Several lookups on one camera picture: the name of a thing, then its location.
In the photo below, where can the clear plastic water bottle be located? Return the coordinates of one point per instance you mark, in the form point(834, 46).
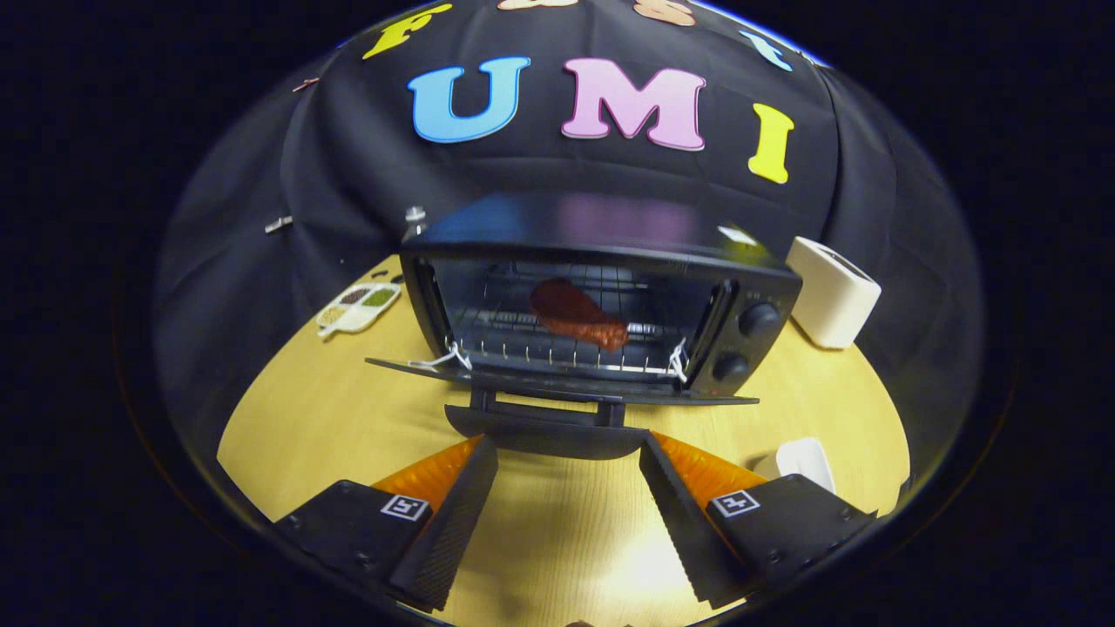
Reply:
point(415, 218)

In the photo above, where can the brown roasted chicken drumstick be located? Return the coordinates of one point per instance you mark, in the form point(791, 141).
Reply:
point(575, 315)

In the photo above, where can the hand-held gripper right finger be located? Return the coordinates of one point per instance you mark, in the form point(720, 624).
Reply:
point(688, 531)

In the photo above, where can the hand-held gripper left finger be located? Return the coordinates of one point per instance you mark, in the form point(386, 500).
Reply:
point(453, 531)

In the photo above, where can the white ribbed plastic tray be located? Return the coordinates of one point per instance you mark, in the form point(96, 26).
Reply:
point(801, 457)

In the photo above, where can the silver cloth clip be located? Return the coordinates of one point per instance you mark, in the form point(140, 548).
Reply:
point(279, 225)

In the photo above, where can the white slot toaster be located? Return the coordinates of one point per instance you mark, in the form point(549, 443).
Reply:
point(832, 292)

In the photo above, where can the black backdrop cloth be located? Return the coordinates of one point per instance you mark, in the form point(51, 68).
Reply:
point(566, 174)

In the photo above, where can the white divided dish with grains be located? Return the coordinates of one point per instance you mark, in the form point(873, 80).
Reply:
point(357, 306)

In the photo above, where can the red cloth clip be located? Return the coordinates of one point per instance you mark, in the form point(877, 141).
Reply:
point(305, 85)

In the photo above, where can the black toaster oven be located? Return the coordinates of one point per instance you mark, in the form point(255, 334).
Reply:
point(610, 235)

